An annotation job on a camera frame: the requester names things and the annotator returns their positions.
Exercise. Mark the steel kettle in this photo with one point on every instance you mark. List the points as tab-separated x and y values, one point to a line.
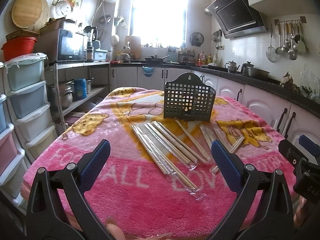
231	67

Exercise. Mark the pink cartoon blanket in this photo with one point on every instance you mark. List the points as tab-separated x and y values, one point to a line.
159	177

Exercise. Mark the person's right hand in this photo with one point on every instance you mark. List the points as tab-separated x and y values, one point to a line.
303	211

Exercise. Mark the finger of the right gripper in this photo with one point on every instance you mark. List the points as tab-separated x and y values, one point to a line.
309	145

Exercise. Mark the black wall fan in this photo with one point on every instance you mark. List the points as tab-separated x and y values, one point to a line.
196	39

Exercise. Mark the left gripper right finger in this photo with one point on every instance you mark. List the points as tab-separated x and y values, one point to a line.
262	208

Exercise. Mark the blue grey storage box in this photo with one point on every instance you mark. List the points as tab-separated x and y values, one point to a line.
100	55

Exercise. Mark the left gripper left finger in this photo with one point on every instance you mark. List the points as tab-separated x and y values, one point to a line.
57	207

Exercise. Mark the black range hood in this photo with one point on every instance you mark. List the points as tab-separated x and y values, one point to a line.
236	18

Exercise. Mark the red plastic basin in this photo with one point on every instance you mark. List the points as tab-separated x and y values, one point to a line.
18	46

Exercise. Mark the blue hanging bin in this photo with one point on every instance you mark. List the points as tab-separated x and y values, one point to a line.
148	71

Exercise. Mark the steel pot on counter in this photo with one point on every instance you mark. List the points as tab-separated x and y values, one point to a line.
249	70

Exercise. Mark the blender jug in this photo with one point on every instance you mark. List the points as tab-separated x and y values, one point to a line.
91	32

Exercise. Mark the plastic drawer tower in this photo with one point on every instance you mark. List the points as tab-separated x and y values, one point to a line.
28	109

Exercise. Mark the metal shelf rack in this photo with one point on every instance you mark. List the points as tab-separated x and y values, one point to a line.
97	75

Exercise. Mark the round bamboo tray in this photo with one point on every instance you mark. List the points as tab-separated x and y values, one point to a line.
31	15

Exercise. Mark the wooden cutting board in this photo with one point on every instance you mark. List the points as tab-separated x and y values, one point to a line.
134	45

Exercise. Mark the person's left hand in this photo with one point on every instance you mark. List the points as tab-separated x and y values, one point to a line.
112	226

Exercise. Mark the black microwave oven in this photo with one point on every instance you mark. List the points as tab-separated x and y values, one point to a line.
61	46

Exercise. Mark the stacked steel pots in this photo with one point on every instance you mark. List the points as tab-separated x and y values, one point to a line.
66	94

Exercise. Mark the black frying pan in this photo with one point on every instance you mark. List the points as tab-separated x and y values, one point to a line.
155	59

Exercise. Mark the black plastic utensil basket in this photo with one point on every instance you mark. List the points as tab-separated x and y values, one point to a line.
188	98

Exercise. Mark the blue tin can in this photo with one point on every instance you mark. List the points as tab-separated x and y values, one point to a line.
80	89

